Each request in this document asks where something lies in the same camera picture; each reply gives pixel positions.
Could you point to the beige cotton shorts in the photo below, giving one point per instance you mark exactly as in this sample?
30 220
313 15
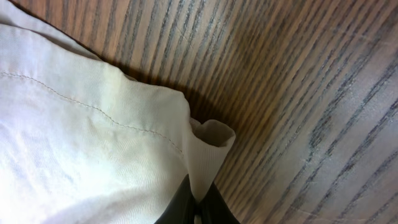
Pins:
81 142

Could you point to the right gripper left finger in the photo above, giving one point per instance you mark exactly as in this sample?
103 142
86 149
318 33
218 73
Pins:
181 209

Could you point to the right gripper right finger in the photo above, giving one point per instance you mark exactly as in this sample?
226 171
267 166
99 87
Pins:
214 210

